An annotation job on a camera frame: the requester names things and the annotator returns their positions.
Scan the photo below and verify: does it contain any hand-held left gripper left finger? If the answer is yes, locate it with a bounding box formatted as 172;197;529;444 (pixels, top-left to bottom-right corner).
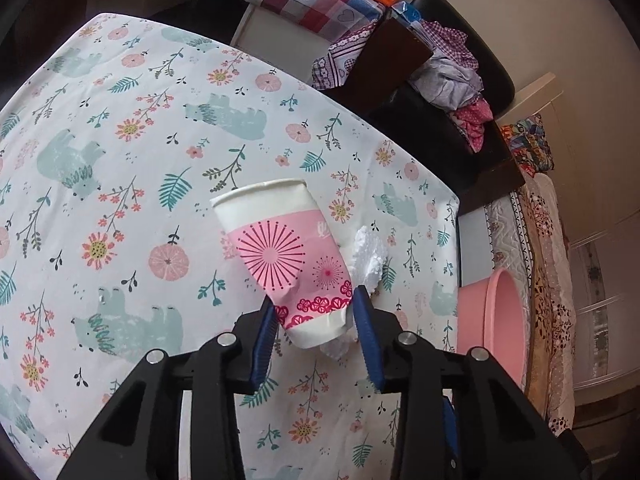
57;302;278;480

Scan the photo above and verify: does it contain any purple checkered cloth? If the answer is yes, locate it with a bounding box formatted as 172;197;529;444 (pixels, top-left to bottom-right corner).
415;20;468;56

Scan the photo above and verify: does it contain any pink polka dot garment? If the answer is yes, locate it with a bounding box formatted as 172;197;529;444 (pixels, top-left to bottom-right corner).
450;97;493;153

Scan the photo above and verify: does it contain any bed with cream headboard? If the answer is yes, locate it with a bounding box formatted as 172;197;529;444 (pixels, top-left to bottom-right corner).
457;72;581;441

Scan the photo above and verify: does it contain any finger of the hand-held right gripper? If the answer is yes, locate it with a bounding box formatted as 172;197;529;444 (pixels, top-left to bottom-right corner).
442;394;460;463

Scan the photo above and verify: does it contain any pink plastic basin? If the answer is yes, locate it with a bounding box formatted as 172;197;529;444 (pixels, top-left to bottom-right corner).
456;267;528;393

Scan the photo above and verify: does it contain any floral bear print tablecloth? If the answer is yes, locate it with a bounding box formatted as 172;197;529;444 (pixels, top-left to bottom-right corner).
0;12;461;480

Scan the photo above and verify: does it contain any blue packet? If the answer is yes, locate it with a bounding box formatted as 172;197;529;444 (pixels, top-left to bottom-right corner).
392;2;426;23

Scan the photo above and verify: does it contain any pink patterned paper cup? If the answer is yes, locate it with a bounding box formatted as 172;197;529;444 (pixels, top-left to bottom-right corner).
209;178;357;350

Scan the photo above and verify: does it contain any purple patterned hanging cloth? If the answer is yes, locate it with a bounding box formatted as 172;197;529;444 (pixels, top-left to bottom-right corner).
312;24;383;92

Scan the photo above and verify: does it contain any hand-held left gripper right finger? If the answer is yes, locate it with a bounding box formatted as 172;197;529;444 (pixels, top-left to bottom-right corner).
352;285;593;480

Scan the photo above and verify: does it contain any brown leaf print blanket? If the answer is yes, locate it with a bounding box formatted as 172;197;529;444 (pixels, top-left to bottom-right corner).
522;180;578;431

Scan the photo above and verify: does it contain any colourful printed pillow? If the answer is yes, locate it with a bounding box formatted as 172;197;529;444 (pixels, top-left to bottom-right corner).
500;114;555;177

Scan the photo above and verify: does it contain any grey garment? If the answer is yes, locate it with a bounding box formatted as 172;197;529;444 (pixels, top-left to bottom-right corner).
410;52;483;111

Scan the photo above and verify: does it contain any white tissue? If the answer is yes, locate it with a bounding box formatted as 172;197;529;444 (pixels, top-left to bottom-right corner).
320;225;388;358

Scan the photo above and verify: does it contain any black leather armchair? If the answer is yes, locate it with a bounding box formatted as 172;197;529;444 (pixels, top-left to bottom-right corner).
345;0;526;213

